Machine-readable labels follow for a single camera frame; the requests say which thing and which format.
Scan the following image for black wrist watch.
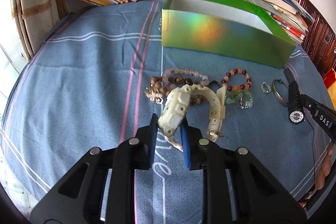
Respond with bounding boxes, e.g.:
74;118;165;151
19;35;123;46
284;68;305;124

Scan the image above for silver bangle bracelet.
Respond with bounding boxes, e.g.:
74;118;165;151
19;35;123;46
271;78;290;107

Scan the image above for cream white chunky watch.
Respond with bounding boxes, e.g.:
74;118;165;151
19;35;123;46
158;84;227;151

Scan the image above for person's right hand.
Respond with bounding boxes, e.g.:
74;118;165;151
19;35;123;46
298;141;334;208

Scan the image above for red yellow gift bag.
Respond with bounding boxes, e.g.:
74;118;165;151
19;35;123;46
323;68;336;89

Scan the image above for gold silver charm trinket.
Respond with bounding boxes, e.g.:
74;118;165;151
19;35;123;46
145;87;164;105

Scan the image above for blue striped bed sheet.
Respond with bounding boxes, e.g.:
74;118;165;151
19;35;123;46
1;0;335;223

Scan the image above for right stack of books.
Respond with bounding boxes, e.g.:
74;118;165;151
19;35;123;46
247;0;314;44

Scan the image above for green holographic cardboard box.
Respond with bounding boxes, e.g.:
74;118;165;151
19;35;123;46
161;0;296;68

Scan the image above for beige curtain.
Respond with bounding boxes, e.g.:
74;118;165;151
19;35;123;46
8;0;69;57

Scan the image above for black cable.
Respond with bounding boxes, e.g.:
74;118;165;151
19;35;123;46
305;118;317;180

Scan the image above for green jade bead bracelet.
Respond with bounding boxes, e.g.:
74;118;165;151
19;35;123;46
224;90;255;110

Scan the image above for brown wooden bead bracelet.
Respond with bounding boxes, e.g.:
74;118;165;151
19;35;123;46
149;76;206;106

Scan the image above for pink crystal bead bracelet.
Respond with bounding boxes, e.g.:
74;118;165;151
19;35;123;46
162;67;210;88

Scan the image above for red orange bead bracelet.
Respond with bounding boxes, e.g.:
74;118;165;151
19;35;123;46
220;68;253;92

